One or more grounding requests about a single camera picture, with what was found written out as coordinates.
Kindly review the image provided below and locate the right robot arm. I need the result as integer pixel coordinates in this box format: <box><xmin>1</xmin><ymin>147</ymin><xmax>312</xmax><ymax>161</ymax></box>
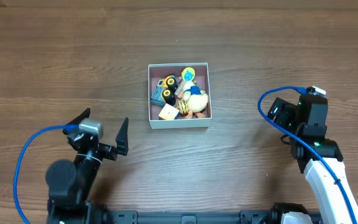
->
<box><xmin>267</xmin><ymin>95</ymin><xmax>358</xmax><ymax>223</ymax></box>

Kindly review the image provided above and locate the blue cable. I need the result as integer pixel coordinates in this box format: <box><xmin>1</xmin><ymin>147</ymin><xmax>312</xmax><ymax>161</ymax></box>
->
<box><xmin>257</xmin><ymin>86</ymin><xmax>358</xmax><ymax>224</ymax></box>
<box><xmin>12</xmin><ymin>124</ymin><xmax>80</xmax><ymax>224</ymax></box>

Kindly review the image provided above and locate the right blue cable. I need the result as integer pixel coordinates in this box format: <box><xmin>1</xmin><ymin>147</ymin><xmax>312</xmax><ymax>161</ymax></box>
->
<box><xmin>257</xmin><ymin>86</ymin><xmax>358</xmax><ymax>224</ymax></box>

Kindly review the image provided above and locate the plush duck blue scarf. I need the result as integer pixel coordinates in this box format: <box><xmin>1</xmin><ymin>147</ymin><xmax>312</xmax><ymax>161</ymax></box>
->
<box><xmin>177</xmin><ymin>82</ymin><xmax>209</xmax><ymax>119</ymax></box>

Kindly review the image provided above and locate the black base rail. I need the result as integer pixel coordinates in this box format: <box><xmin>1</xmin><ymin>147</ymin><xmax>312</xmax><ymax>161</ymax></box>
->
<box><xmin>111</xmin><ymin>210</ymin><xmax>269</xmax><ymax>224</ymax></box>

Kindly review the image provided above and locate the left blue cable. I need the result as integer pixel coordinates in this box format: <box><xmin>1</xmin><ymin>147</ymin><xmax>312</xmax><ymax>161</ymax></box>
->
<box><xmin>12</xmin><ymin>124</ymin><xmax>80</xmax><ymax>224</ymax></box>

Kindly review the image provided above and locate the wooden rattle drum toy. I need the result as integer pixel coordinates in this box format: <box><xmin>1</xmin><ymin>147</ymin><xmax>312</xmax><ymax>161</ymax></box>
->
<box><xmin>175</xmin><ymin>67</ymin><xmax>195</xmax><ymax>96</ymax></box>

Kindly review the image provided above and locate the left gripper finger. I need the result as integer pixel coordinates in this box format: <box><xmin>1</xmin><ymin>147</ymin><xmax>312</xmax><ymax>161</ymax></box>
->
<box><xmin>62</xmin><ymin>108</ymin><xmax>91</xmax><ymax>135</ymax></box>
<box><xmin>116</xmin><ymin>118</ymin><xmax>129</xmax><ymax>156</ymax></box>

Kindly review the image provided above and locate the round yellow wheel toy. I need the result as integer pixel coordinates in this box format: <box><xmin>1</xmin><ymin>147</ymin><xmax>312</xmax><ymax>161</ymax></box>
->
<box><xmin>177</xmin><ymin>99</ymin><xmax>189</xmax><ymax>116</ymax></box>

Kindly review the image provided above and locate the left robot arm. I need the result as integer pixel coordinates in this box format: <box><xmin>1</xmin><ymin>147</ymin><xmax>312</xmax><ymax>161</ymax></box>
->
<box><xmin>45</xmin><ymin>108</ymin><xmax>129</xmax><ymax>224</ymax></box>

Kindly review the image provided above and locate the white cardboard box pink inside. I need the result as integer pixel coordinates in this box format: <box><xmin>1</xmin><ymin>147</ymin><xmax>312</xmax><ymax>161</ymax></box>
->
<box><xmin>148</xmin><ymin>62</ymin><xmax>212</xmax><ymax>129</ymax></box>

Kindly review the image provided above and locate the colourful puzzle cube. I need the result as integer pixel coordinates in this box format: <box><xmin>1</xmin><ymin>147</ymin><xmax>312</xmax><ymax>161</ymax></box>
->
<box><xmin>158</xmin><ymin>103</ymin><xmax>180</xmax><ymax>120</ymax></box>

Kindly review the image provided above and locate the yellow grey toy truck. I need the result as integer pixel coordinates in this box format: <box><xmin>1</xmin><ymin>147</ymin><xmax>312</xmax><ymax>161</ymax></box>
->
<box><xmin>150</xmin><ymin>75</ymin><xmax>178</xmax><ymax>106</ymax></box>

